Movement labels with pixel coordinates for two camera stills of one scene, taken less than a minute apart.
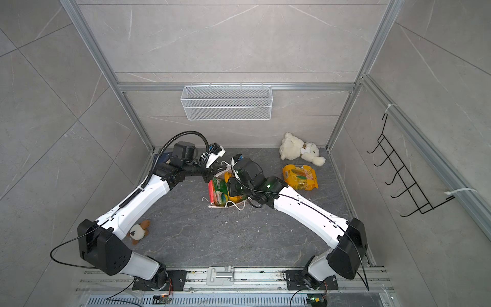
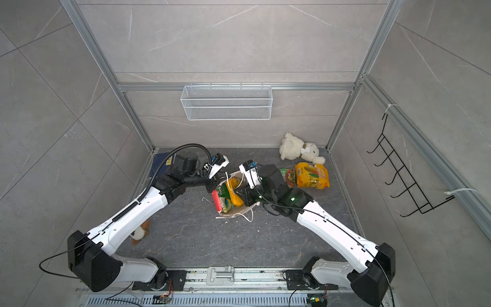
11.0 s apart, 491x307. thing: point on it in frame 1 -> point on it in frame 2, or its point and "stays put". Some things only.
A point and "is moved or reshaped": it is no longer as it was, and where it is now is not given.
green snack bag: [220, 192] -> [289, 176]
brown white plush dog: [139, 231] stays put
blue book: [164, 158] stays put
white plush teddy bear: [292, 148] stays put
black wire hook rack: [422, 205] stays put
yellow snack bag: [301, 177] is moved or reshaped
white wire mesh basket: [226, 103] stays put
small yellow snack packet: [227, 176] is moved or reshaped
